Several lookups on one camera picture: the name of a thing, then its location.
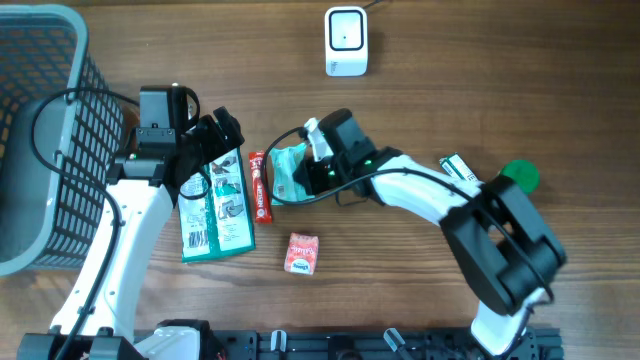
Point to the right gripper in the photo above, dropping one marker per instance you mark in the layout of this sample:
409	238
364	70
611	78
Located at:
308	174

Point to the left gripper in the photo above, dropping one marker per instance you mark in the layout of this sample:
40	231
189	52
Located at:
218	142

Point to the light teal sachet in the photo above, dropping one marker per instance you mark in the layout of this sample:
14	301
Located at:
285	161

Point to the red chocolate bar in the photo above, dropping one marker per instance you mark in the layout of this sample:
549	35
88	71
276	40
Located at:
263	213

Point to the large green white packet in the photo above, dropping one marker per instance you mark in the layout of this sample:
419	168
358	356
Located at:
214	212

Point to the pink tissue pack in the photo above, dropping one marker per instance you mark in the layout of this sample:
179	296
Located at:
302	254

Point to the green white gum pack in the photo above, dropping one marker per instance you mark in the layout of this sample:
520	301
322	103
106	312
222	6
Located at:
456	167

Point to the green lid jar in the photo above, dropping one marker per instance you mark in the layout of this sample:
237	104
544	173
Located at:
524	173

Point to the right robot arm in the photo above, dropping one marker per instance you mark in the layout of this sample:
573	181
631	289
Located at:
506	252

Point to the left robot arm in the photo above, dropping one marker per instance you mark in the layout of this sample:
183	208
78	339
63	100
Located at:
141	188

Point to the white barcode scanner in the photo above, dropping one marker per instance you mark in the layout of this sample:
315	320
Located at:
346	41

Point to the grey plastic mesh basket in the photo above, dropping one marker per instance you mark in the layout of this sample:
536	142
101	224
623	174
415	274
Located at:
52	92

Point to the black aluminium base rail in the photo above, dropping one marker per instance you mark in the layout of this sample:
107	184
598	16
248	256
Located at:
432	344

